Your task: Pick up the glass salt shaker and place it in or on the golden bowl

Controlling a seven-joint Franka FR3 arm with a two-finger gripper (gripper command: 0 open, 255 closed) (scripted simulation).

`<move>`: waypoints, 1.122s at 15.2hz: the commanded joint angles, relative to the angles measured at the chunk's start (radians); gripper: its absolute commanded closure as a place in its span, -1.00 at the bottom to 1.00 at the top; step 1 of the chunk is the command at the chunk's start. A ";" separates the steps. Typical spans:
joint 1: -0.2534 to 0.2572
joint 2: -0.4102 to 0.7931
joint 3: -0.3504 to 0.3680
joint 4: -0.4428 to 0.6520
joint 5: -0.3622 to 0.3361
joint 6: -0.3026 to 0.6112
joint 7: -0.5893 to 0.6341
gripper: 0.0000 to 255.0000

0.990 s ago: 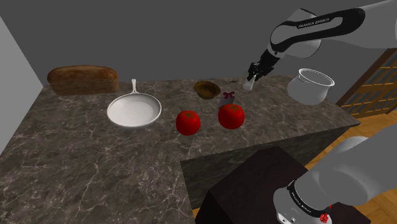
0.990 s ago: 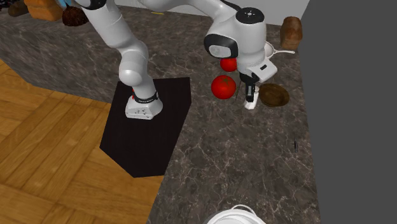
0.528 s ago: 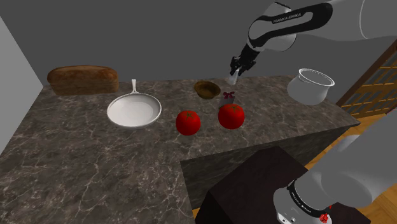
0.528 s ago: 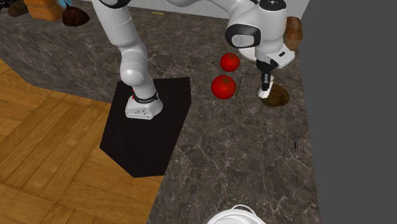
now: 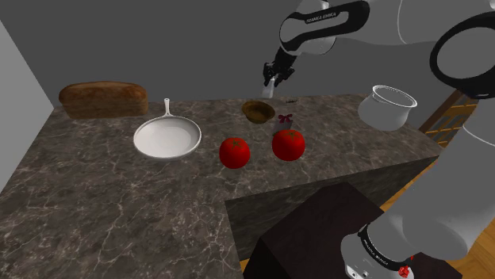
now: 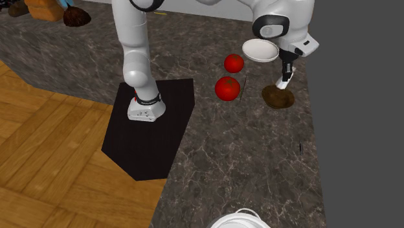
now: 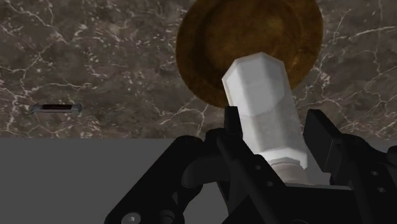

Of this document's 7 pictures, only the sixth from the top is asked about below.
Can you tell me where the black robot stand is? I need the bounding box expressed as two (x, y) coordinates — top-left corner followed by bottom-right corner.
(100, 78), (195, 182)

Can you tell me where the thin dark stick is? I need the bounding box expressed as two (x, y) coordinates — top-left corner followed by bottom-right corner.
(238, 74), (248, 104)

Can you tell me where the olive brown round object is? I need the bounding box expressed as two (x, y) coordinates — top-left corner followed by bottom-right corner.
(7, 0), (30, 18)

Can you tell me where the small red tomato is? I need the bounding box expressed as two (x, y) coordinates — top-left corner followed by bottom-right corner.
(223, 53), (245, 74)

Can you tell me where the white plate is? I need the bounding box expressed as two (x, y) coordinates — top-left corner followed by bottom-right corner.
(241, 38), (280, 63)

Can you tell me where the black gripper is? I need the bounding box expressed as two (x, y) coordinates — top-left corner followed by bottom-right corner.
(275, 48), (300, 91)

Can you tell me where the brown round potato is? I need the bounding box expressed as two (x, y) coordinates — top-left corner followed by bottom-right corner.
(261, 84), (296, 110)

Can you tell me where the dark brown round object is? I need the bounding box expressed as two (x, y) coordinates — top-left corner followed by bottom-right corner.
(62, 3), (93, 28)

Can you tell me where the orange bread loaf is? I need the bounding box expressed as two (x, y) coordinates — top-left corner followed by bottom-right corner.
(23, 0), (66, 23)

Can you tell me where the large red tomato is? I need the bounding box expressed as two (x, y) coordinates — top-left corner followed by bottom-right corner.
(214, 76), (241, 102)

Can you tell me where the white round container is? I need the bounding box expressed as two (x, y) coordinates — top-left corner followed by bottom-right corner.
(209, 208), (271, 228)

